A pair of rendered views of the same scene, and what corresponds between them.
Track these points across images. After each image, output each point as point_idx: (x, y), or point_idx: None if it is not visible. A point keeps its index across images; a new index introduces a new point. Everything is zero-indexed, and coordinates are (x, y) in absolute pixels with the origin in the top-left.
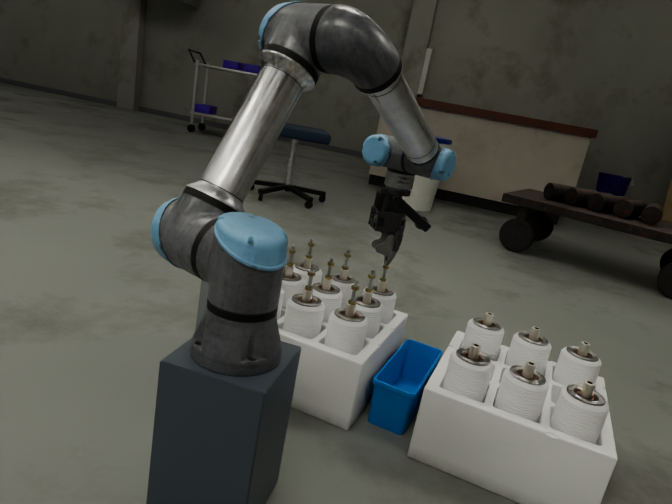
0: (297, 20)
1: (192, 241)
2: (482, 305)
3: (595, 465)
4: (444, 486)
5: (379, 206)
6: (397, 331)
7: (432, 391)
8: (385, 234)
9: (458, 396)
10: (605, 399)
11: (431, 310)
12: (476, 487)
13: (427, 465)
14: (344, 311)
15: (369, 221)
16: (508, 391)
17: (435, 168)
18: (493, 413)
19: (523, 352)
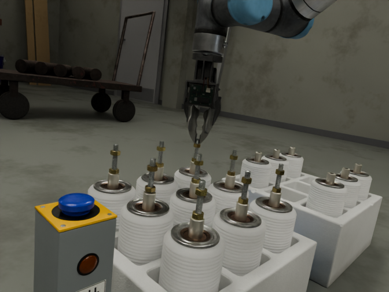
0: None
1: None
2: (92, 163)
3: (378, 207)
4: (357, 283)
5: (208, 77)
6: None
7: (344, 223)
8: (193, 110)
9: (346, 215)
10: (309, 174)
11: (84, 182)
12: (349, 268)
13: (334, 281)
14: (265, 204)
15: (185, 99)
16: (352, 193)
17: (309, 24)
18: (360, 212)
19: (283, 168)
